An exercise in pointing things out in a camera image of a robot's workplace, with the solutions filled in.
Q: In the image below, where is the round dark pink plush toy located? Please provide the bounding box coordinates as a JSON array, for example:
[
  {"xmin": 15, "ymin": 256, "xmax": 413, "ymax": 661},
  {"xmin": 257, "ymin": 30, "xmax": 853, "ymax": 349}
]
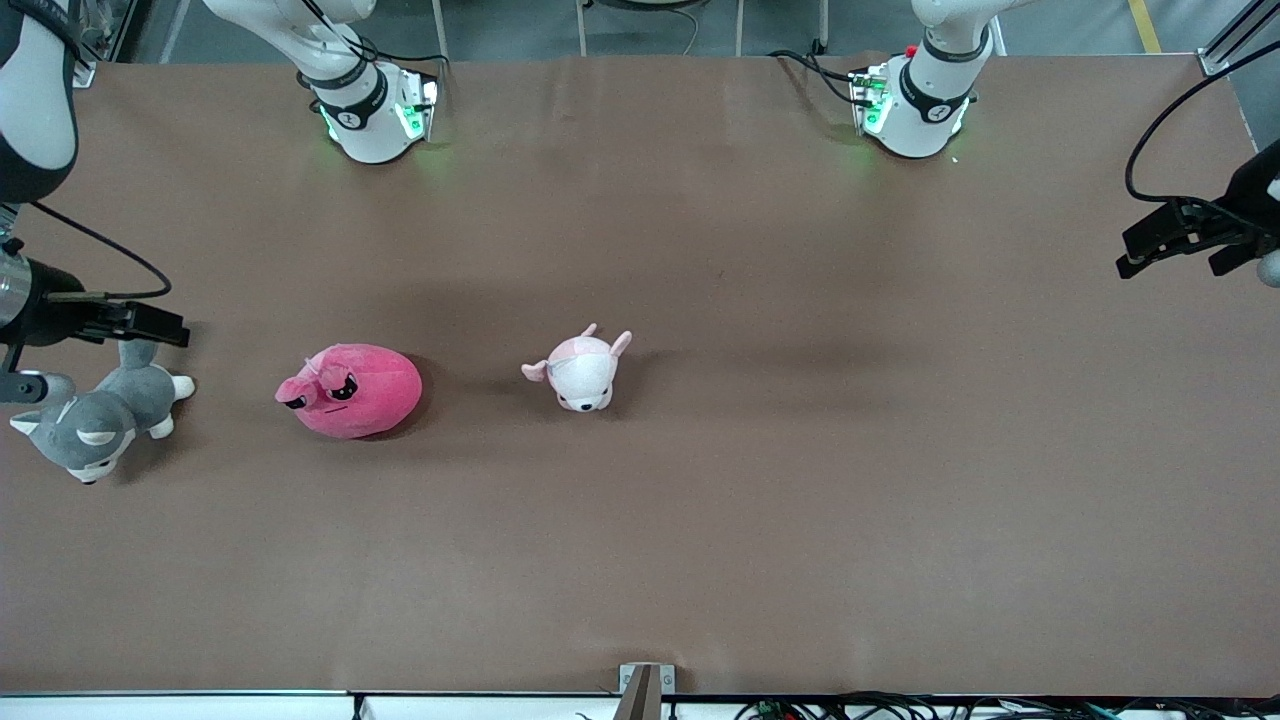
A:
[{"xmin": 275, "ymin": 343, "xmax": 423, "ymax": 440}]

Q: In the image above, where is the grey white husky plush toy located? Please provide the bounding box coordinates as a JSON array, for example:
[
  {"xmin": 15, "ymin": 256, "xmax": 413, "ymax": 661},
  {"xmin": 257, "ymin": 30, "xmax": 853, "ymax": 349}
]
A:
[{"xmin": 10, "ymin": 340, "xmax": 196, "ymax": 486}]

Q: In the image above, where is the small light pink plush animal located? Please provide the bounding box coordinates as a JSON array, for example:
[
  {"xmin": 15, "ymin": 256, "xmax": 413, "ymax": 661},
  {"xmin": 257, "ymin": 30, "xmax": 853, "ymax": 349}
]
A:
[{"xmin": 521, "ymin": 323, "xmax": 633, "ymax": 413}]

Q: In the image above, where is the brown table cover sheet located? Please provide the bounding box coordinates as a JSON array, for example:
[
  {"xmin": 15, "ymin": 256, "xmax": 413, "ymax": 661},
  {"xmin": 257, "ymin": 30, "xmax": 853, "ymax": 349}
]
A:
[{"xmin": 0, "ymin": 52, "xmax": 1280, "ymax": 698}]

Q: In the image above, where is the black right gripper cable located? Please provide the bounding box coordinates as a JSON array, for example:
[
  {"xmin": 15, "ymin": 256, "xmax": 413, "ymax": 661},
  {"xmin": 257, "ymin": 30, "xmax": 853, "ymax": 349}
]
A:
[{"xmin": 30, "ymin": 200, "xmax": 174, "ymax": 301}]

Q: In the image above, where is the aluminium frame profile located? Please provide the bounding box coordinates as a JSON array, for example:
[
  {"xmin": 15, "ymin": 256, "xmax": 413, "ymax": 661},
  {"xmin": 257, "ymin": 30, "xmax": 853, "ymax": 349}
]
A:
[
  {"xmin": 1198, "ymin": 0, "xmax": 1280, "ymax": 77},
  {"xmin": 60, "ymin": 0, "xmax": 98, "ymax": 89}
]

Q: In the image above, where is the black right arm base cable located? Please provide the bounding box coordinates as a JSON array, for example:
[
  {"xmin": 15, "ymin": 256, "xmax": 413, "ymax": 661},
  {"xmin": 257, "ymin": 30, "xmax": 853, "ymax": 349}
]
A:
[{"xmin": 305, "ymin": 0, "xmax": 448, "ymax": 65}]

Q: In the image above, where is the black arm base cable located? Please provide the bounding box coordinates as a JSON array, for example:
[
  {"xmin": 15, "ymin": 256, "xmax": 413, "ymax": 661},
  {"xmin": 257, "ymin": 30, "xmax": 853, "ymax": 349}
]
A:
[
  {"xmin": 768, "ymin": 48, "xmax": 866, "ymax": 109},
  {"xmin": 305, "ymin": 0, "xmax": 448, "ymax": 65}
]

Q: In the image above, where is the black left arm base cable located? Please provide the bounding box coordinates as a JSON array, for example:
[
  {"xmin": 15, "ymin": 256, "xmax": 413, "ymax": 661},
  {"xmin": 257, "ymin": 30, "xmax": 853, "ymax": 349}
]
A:
[{"xmin": 768, "ymin": 48, "xmax": 866, "ymax": 109}]

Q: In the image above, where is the black cable bundle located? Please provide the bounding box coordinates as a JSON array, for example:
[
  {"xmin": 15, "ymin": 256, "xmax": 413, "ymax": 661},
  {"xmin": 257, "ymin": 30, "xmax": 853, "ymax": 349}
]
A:
[{"xmin": 735, "ymin": 690, "xmax": 1280, "ymax": 720}]

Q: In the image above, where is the silver metal bracket plate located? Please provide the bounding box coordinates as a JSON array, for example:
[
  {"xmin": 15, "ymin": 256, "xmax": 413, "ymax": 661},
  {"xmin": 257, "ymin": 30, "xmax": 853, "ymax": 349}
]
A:
[{"xmin": 618, "ymin": 663, "xmax": 676, "ymax": 695}]

